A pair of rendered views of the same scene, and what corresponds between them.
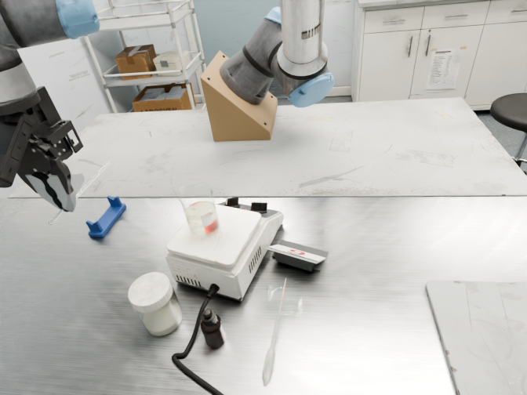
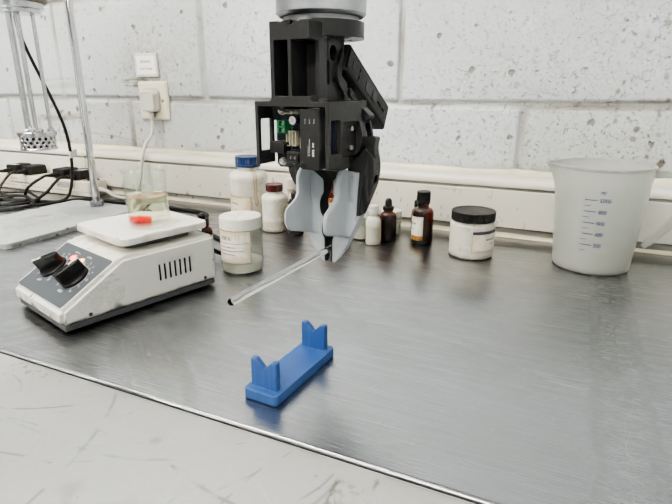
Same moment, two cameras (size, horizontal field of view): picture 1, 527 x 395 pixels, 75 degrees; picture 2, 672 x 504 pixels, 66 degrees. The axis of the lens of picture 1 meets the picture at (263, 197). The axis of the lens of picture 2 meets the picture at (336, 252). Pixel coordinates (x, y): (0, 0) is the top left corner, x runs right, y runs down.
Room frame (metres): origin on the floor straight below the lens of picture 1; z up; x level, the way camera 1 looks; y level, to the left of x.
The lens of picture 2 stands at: (0.97, 0.47, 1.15)
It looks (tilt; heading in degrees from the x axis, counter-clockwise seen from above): 18 degrees down; 193
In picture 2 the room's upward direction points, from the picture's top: straight up
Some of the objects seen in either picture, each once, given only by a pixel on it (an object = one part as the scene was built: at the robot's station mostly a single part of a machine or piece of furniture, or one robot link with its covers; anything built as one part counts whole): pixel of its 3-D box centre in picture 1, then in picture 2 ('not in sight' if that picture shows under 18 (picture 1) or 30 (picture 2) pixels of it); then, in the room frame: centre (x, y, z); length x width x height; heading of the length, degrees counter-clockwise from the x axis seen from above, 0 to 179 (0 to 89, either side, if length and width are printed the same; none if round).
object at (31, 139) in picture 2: not in sight; (27, 79); (0.14, -0.30, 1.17); 0.07 x 0.07 x 0.25
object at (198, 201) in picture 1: (198, 210); (147, 196); (0.42, 0.10, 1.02); 0.06 x 0.05 x 0.08; 55
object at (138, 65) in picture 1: (156, 70); not in sight; (2.70, 0.69, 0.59); 0.65 x 0.48 x 0.93; 79
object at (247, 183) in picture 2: not in sight; (249, 190); (0.06, 0.09, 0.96); 0.07 x 0.07 x 0.13
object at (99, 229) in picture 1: (105, 215); (291, 357); (0.58, 0.34, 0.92); 0.10 x 0.03 x 0.04; 165
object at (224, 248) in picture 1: (216, 231); (142, 225); (0.41, 0.08, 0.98); 0.12 x 0.12 x 0.01; 63
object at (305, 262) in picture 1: (297, 250); not in sight; (0.40, -0.05, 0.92); 0.09 x 0.06 x 0.04; 59
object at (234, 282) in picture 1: (227, 240); (127, 262); (0.43, 0.07, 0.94); 0.22 x 0.13 x 0.08; 153
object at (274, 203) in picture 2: not in sight; (275, 207); (0.10, 0.15, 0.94); 0.05 x 0.05 x 0.09
